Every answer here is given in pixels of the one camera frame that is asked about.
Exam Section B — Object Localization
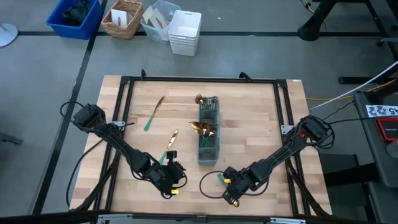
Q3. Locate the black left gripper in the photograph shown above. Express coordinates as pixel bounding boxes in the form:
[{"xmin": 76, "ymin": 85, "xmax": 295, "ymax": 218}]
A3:
[{"xmin": 154, "ymin": 150, "xmax": 187, "ymax": 200}]

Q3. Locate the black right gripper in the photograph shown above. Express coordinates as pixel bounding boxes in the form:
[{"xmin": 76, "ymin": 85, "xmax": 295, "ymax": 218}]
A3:
[{"xmin": 221, "ymin": 166, "xmax": 252, "ymax": 207}]

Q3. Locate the grey plastic cutlery basket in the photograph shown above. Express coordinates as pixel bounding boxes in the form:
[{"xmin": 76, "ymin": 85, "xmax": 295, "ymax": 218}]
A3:
[{"xmin": 197, "ymin": 95, "xmax": 221, "ymax": 167}]

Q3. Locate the white plastic bin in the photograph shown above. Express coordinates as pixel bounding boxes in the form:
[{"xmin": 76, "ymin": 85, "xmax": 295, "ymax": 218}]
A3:
[
  {"xmin": 169, "ymin": 44, "xmax": 199, "ymax": 58},
  {"xmin": 169, "ymin": 40, "xmax": 200, "ymax": 49},
  {"xmin": 167, "ymin": 9, "xmax": 203, "ymax": 40},
  {"xmin": 168, "ymin": 36, "xmax": 200, "ymax": 45}
]

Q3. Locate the black rig beam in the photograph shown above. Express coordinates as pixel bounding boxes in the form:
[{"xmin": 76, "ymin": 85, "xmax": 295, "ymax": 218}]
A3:
[{"xmin": 0, "ymin": 210, "xmax": 398, "ymax": 224}]

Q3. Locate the clear plastic bin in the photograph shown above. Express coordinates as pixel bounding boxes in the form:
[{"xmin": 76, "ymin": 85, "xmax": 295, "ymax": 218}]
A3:
[{"xmin": 140, "ymin": 0, "xmax": 182, "ymax": 45}]

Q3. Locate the wicker basket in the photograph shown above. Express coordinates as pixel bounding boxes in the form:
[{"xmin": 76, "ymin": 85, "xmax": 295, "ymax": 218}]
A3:
[{"xmin": 101, "ymin": 0, "xmax": 144, "ymax": 40}]

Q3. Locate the cardboard sheet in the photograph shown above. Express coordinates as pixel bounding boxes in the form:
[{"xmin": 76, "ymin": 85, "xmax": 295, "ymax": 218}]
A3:
[
  {"xmin": 142, "ymin": 5, "xmax": 155, "ymax": 21},
  {"xmin": 148, "ymin": 8, "xmax": 169, "ymax": 30}
]

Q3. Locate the white card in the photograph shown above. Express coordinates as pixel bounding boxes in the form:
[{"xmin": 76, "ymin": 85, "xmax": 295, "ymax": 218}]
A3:
[{"xmin": 110, "ymin": 8, "xmax": 134, "ymax": 29}]

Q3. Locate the grey furniture foot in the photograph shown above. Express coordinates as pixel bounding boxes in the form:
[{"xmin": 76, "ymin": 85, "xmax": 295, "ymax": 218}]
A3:
[{"xmin": 0, "ymin": 131, "xmax": 24, "ymax": 146}]

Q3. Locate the grey round object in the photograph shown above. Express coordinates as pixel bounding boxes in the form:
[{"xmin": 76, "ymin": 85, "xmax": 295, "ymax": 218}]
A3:
[{"xmin": 386, "ymin": 139, "xmax": 398, "ymax": 159}]

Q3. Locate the white printed label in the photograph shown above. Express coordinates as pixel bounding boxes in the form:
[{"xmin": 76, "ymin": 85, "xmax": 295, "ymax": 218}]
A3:
[{"xmin": 366, "ymin": 105, "xmax": 398, "ymax": 119}]

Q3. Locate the red black device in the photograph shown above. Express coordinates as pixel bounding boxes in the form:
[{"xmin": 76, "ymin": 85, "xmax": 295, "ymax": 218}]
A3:
[{"xmin": 374, "ymin": 117, "xmax": 398, "ymax": 143}]

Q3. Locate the blue plastic bin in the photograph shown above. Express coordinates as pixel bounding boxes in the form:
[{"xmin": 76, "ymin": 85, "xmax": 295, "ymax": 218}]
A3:
[{"xmin": 45, "ymin": 0, "xmax": 105, "ymax": 40}]

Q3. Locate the black stand leg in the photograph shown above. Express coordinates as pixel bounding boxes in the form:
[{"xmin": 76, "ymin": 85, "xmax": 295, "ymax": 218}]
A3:
[{"xmin": 297, "ymin": 0, "xmax": 340, "ymax": 42}]

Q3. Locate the black cloth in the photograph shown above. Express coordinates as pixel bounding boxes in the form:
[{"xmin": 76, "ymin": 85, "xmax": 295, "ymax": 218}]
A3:
[{"xmin": 61, "ymin": 0, "xmax": 94, "ymax": 27}]

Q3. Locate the grey round stand base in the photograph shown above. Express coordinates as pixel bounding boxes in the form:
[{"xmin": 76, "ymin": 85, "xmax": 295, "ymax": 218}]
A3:
[{"xmin": 0, "ymin": 23, "xmax": 19, "ymax": 49}]

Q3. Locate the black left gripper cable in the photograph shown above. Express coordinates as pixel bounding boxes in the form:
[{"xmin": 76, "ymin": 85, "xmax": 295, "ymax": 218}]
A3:
[{"xmin": 160, "ymin": 169, "xmax": 188, "ymax": 200}]

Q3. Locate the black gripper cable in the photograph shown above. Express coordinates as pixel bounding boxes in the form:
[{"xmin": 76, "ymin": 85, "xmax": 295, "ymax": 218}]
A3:
[
  {"xmin": 198, "ymin": 169, "xmax": 233, "ymax": 200},
  {"xmin": 160, "ymin": 169, "xmax": 188, "ymax": 200}
]

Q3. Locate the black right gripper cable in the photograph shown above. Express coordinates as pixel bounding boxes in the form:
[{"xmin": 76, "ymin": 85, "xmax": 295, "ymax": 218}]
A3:
[{"xmin": 198, "ymin": 169, "xmax": 233, "ymax": 200}]

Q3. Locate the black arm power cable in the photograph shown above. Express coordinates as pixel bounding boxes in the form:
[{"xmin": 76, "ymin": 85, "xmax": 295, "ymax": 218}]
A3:
[{"xmin": 65, "ymin": 138, "xmax": 105, "ymax": 208}]

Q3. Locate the black table frame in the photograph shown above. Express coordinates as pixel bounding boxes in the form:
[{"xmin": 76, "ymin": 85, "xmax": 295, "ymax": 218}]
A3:
[{"xmin": 70, "ymin": 68, "xmax": 333, "ymax": 220}]

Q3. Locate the yellow cable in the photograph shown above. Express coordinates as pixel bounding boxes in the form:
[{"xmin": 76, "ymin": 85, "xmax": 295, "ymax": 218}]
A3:
[
  {"xmin": 306, "ymin": 79, "xmax": 398, "ymax": 102},
  {"xmin": 299, "ymin": 0, "xmax": 315, "ymax": 14}
]

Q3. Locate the black desk frame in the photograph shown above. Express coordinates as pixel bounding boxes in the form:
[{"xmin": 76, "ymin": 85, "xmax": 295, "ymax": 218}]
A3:
[{"xmin": 338, "ymin": 0, "xmax": 398, "ymax": 85}]

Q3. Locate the white cable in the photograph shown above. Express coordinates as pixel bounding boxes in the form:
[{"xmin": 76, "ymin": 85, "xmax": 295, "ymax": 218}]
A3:
[{"xmin": 308, "ymin": 60, "xmax": 398, "ymax": 111}]

